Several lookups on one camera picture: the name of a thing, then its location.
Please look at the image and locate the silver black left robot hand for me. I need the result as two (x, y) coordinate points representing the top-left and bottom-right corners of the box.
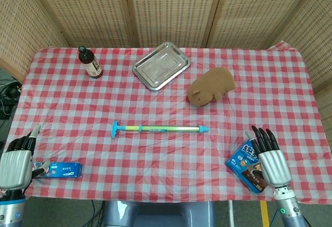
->
(0, 124), (52, 191)

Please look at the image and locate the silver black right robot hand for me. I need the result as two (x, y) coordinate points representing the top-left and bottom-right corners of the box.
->
(245, 125), (292, 188)

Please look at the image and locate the green blue water squirter tube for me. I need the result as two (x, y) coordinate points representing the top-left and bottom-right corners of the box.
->
(111, 121), (210, 139)

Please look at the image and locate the blue chocolate cookie box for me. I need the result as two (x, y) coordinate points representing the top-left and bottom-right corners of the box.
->
(224, 138), (268, 193)

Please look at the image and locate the long blue Oreo box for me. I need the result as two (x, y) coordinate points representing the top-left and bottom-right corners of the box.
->
(31, 161), (84, 179)

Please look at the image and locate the brown capybara plush toy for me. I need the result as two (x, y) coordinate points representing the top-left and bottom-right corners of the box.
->
(187, 66), (236, 107)

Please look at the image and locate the red white checkered tablecloth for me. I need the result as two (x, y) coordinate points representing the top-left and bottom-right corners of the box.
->
(4, 40), (332, 203)

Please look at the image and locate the grey blue robot torso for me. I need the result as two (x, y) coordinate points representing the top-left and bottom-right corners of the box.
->
(103, 200), (216, 227)

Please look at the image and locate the brown tea bottle black cap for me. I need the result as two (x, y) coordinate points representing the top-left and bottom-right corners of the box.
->
(78, 45), (103, 79)

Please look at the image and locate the woven bamboo screen panel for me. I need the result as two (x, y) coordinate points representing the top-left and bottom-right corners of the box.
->
(123, 0), (225, 49)
(207, 0), (321, 49)
(0, 0), (71, 82)
(25, 0), (133, 49)
(267, 0), (332, 134)

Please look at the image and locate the rectangular stainless steel tray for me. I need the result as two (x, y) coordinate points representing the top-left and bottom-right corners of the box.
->
(131, 42), (191, 91)

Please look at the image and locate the black floor cable bundle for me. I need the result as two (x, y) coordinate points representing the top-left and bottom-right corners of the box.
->
(0, 78), (23, 120)

